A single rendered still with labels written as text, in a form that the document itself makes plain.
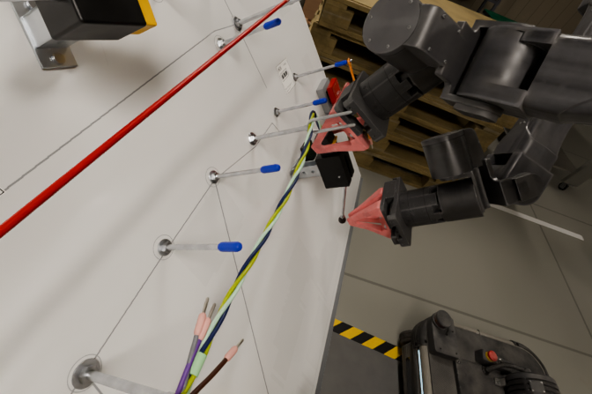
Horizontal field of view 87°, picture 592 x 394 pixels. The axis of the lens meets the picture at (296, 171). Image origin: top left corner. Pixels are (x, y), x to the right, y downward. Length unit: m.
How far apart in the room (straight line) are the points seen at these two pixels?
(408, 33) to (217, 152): 0.23
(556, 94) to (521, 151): 0.21
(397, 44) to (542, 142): 0.31
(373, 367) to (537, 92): 1.47
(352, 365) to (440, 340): 0.39
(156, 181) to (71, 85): 0.10
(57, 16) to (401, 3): 0.25
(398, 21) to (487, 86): 0.10
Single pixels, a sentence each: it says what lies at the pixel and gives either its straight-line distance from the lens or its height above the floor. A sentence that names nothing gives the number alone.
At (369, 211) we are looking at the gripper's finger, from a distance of 0.51.
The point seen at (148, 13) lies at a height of 1.32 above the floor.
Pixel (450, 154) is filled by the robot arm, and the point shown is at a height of 1.21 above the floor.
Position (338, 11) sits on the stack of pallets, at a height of 0.92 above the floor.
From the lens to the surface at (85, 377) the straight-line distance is 0.28.
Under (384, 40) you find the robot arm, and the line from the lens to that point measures 0.32.
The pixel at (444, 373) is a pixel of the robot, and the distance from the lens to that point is 1.56.
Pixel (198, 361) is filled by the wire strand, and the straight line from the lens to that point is 0.22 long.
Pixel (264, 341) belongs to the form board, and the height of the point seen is 1.01.
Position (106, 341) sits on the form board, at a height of 1.15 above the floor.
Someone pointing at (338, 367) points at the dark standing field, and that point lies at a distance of 1.59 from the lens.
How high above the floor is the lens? 1.43
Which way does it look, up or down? 45 degrees down
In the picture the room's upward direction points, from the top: 24 degrees clockwise
